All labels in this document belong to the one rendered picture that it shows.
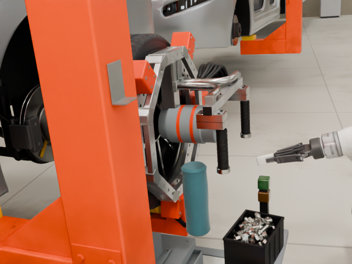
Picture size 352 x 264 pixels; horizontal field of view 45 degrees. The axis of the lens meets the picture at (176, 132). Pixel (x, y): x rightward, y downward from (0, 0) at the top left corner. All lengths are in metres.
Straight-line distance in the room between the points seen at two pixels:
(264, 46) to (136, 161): 4.12
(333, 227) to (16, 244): 1.79
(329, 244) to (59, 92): 1.79
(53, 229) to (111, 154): 0.31
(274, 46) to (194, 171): 3.73
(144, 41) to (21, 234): 0.73
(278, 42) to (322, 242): 3.05
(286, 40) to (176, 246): 3.47
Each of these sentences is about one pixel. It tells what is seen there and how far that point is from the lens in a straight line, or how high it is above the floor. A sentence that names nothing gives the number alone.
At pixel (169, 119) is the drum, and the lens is 1.52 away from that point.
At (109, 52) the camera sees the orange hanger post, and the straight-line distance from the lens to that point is 0.94.
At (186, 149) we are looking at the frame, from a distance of 1.79.
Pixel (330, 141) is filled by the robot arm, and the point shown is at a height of 0.79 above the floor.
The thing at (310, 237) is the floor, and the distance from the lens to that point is 2.47.
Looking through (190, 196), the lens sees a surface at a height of 0.64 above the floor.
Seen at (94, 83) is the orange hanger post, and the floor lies 1.15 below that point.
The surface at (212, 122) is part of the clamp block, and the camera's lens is 1.32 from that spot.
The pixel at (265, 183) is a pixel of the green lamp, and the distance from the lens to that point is 1.55.
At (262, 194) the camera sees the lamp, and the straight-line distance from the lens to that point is 1.57.
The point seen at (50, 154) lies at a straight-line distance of 1.81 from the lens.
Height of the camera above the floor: 1.33
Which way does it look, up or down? 19 degrees down
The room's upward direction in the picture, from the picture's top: 5 degrees counter-clockwise
